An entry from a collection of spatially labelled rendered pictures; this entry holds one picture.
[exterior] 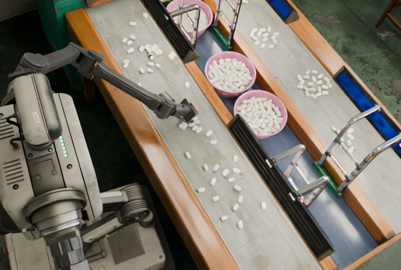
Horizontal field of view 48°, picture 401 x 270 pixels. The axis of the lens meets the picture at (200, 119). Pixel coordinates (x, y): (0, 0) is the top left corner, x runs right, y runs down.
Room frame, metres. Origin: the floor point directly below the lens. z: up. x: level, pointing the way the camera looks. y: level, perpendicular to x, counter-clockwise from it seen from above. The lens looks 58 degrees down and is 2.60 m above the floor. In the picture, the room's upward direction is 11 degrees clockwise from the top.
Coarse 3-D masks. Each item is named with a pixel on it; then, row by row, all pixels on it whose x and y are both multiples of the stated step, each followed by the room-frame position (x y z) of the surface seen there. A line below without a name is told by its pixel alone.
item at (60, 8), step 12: (36, 0) 2.03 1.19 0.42; (48, 0) 1.80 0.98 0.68; (72, 0) 1.70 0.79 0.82; (48, 12) 1.87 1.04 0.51; (60, 12) 1.66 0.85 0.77; (48, 24) 1.95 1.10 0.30; (60, 24) 1.65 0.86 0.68; (48, 36) 1.98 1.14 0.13; (60, 36) 1.67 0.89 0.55; (60, 48) 1.80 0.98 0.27; (72, 72) 1.68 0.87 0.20; (72, 84) 1.67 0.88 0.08
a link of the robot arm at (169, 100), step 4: (164, 92) 1.19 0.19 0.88; (164, 96) 1.17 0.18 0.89; (168, 96) 1.17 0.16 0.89; (168, 100) 1.11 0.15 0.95; (172, 100) 1.13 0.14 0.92; (168, 104) 1.09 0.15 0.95; (172, 104) 1.10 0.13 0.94; (176, 104) 1.11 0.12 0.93; (172, 108) 1.10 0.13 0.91; (168, 116) 1.07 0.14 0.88
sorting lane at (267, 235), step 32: (128, 0) 1.87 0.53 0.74; (128, 32) 1.63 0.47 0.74; (160, 32) 1.68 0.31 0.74; (128, 64) 1.42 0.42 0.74; (160, 64) 1.46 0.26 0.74; (192, 96) 1.30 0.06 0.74; (160, 128) 1.08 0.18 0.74; (224, 128) 1.15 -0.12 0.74; (192, 160) 0.95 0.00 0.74; (224, 160) 0.98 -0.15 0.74; (224, 192) 0.82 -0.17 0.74; (256, 192) 0.85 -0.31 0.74; (224, 224) 0.68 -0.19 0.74; (256, 224) 0.71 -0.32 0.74; (288, 224) 0.74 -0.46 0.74; (256, 256) 0.57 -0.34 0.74; (288, 256) 0.60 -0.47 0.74
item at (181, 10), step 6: (180, 0) 1.66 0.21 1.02; (180, 6) 1.66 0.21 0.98; (192, 6) 1.53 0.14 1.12; (198, 6) 1.54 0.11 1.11; (174, 12) 1.47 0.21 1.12; (180, 12) 1.48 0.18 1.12; (186, 12) 1.49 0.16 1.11; (198, 12) 1.54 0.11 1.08; (180, 18) 1.66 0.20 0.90; (198, 18) 1.54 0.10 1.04; (180, 24) 1.66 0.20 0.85; (192, 24) 1.56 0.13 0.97; (198, 24) 1.54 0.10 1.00; (192, 36) 1.54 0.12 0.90; (192, 42) 1.54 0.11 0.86
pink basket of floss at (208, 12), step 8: (176, 0) 1.91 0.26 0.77; (184, 0) 1.94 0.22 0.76; (192, 0) 1.95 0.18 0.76; (168, 8) 1.85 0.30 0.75; (200, 8) 1.92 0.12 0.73; (208, 8) 1.90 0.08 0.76; (208, 16) 1.87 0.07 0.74; (208, 24) 1.77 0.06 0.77; (192, 32) 1.69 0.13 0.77; (200, 32) 1.74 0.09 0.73
